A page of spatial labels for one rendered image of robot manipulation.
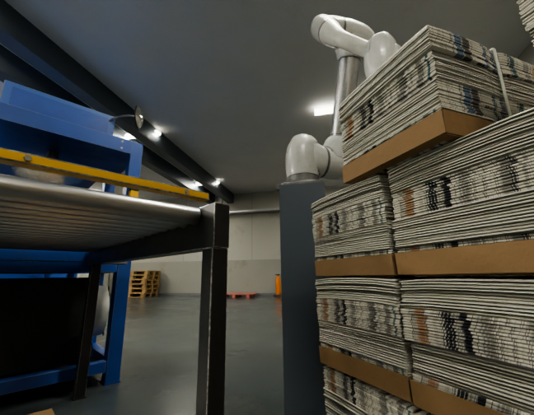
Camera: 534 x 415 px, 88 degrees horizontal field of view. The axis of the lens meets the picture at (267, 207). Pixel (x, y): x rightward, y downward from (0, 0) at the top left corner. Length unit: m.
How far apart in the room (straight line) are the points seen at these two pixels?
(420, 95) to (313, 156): 0.77
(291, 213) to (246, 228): 8.06
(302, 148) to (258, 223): 7.93
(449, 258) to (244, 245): 8.76
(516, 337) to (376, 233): 0.29
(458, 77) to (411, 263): 0.36
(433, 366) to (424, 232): 0.23
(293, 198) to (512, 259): 0.87
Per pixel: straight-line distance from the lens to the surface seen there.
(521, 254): 0.52
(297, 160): 1.30
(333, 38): 1.38
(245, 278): 9.13
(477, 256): 0.55
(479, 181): 0.56
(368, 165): 0.68
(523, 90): 0.84
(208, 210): 0.78
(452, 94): 0.64
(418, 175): 0.62
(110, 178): 0.66
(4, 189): 0.70
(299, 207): 1.21
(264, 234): 9.07
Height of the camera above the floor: 0.61
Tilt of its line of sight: 14 degrees up
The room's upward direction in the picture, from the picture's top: 1 degrees counter-clockwise
